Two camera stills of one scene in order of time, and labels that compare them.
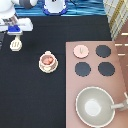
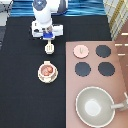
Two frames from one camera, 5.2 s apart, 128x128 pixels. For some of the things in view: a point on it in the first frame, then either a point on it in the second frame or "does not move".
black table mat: (29, 97) does not move
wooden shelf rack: (116, 12) does not move
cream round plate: (48, 69) to (51, 80)
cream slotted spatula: (16, 45) to (49, 48)
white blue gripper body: (14, 30) to (48, 35)
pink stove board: (100, 68) does not move
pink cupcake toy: (48, 62) to (47, 73)
